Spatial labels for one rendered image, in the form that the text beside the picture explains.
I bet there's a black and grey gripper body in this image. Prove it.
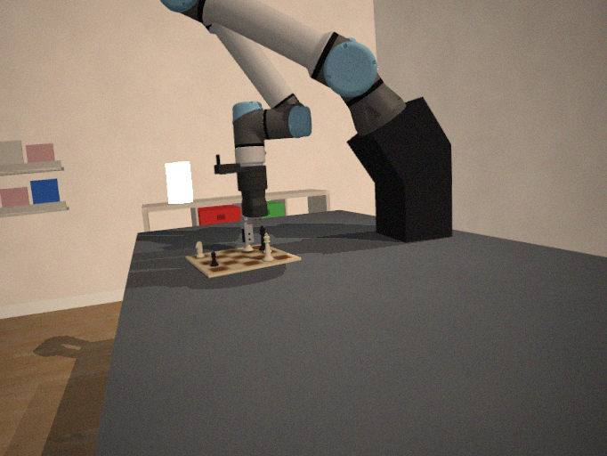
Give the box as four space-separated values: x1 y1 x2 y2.
214 147 268 217

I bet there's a brown and cream chessboard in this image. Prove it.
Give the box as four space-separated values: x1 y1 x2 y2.
185 244 301 278

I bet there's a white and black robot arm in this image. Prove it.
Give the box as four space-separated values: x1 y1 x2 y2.
160 0 406 149

